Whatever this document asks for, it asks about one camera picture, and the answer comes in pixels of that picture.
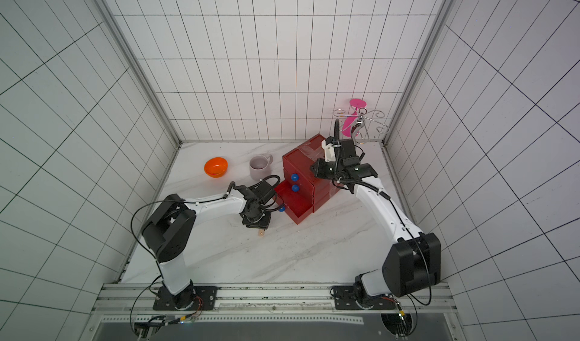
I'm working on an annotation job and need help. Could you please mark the aluminium rail frame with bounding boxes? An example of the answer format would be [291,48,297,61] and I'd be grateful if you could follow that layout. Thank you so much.
[81,282,466,340]

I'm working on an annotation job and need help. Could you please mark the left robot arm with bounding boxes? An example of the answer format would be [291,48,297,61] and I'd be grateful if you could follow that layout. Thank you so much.
[140,181,279,297]

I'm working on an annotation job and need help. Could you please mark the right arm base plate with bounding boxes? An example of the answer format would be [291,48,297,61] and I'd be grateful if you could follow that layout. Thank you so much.
[330,285,397,311]

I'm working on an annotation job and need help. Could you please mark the red drawer cabinet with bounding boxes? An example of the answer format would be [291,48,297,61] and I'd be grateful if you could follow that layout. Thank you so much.
[282,133,345,214]

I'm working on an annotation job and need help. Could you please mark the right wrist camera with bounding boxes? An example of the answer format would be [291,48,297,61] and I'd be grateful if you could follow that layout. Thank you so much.
[321,140,341,163]

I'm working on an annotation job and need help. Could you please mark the mauve mug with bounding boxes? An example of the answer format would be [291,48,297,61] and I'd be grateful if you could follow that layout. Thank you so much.
[249,154,273,181]

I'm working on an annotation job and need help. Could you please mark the silver wire rack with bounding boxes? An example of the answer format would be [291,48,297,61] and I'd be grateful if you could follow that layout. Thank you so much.
[332,108,391,143]

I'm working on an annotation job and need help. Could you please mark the pink hourglass stand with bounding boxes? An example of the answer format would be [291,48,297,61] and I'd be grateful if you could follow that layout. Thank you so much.
[342,99,367,137]

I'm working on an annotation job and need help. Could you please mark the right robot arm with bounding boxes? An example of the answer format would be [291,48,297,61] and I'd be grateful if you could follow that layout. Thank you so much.
[311,137,441,307]

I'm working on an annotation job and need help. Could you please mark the orange bowl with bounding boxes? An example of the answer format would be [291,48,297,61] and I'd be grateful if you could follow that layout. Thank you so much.
[204,157,228,178]

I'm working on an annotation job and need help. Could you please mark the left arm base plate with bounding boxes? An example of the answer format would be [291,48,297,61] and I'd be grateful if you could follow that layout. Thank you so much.
[153,285,218,312]

